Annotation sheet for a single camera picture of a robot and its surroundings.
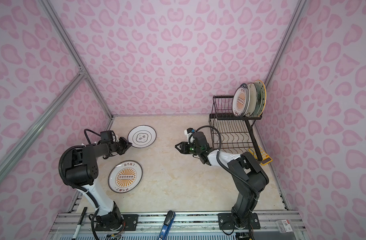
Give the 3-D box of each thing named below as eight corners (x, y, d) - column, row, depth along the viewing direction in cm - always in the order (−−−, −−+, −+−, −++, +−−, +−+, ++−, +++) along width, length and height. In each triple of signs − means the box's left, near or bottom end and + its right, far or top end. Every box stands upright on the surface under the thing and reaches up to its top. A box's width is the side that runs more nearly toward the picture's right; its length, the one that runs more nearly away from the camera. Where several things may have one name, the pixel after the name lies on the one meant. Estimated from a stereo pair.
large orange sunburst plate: (104, 192, 85) (102, 191, 83) (115, 161, 97) (113, 160, 95) (138, 192, 85) (137, 191, 83) (145, 161, 97) (144, 160, 95)
